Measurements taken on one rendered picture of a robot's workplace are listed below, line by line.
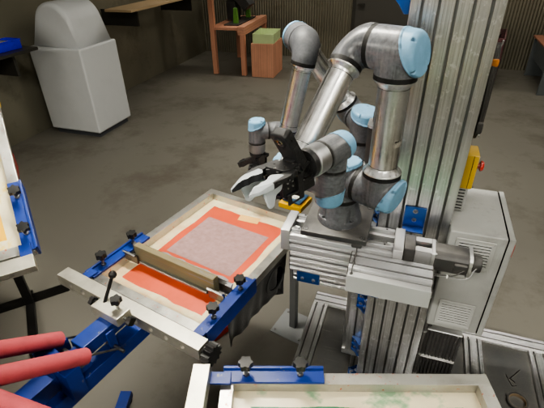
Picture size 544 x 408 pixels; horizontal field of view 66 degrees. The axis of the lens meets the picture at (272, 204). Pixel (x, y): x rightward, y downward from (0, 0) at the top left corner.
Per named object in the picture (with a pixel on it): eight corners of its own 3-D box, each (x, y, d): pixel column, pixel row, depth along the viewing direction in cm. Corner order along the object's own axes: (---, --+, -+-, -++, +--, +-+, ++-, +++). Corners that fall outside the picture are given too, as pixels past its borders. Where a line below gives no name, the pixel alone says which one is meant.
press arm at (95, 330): (116, 315, 146) (113, 305, 143) (129, 322, 143) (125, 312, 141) (74, 350, 134) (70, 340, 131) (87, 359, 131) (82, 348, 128)
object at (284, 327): (286, 308, 280) (287, 184, 229) (316, 321, 270) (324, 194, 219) (269, 331, 264) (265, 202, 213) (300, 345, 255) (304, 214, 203)
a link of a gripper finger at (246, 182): (235, 211, 86) (271, 196, 91) (231, 185, 84) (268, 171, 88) (227, 206, 89) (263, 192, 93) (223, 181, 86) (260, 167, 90)
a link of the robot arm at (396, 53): (366, 192, 142) (387, 19, 113) (406, 207, 134) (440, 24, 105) (346, 206, 135) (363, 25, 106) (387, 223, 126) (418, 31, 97)
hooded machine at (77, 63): (52, 131, 550) (10, 2, 467) (86, 114, 603) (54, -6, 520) (101, 138, 528) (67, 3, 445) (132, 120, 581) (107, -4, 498)
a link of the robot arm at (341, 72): (340, 9, 114) (261, 168, 113) (376, 13, 108) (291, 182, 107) (354, 35, 124) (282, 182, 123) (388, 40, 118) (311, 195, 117)
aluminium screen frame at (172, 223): (211, 194, 222) (210, 188, 220) (310, 226, 196) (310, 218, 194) (89, 283, 166) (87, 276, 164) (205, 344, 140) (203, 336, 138)
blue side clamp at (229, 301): (246, 287, 164) (245, 274, 160) (257, 291, 162) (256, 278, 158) (197, 341, 142) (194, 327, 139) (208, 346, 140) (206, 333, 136)
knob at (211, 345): (209, 347, 135) (206, 331, 131) (223, 354, 133) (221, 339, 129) (193, 364, 130) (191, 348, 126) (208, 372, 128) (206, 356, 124)
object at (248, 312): (272, 285, 215) (270, 228, 196) (286, 291, 211) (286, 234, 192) (217, 349, 182) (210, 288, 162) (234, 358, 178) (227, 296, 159)
